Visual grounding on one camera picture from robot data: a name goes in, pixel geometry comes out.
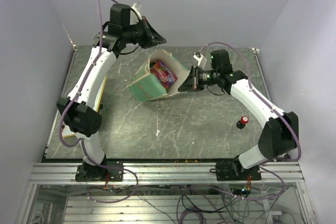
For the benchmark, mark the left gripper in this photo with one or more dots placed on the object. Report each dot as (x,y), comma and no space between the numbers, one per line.
(153,38)

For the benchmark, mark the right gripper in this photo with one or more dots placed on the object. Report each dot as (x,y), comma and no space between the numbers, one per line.
(192,82)

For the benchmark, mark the green printed paper bag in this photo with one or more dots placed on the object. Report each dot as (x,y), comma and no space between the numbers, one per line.
(145,86)

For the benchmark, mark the purple candy packet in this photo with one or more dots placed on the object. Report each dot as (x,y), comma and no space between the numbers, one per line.
(163,73)

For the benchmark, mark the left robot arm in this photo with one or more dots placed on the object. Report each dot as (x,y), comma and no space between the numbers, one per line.
(125,26)

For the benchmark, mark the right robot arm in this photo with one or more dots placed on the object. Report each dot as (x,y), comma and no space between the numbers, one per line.
(279,134)

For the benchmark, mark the red black stamp knob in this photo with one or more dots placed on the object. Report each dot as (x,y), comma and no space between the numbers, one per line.
(242,122)

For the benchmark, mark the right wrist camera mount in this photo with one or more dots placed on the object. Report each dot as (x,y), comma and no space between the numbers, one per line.
(201,60)

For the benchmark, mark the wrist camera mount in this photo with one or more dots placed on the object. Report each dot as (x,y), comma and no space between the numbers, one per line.
(135,15)
(201,60)

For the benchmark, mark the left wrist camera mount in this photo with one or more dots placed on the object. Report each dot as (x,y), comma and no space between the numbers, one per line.
(135,15)

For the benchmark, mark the aluminium frame rail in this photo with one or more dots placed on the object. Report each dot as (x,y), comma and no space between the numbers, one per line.
(160,174)

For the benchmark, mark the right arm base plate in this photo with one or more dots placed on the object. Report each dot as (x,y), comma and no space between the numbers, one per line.
(232,170)

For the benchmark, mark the small whiteboard yellow frame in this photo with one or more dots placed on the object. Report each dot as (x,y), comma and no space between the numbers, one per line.
(66,132)

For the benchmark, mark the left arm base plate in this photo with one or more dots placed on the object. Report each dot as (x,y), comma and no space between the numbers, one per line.
(90,173)

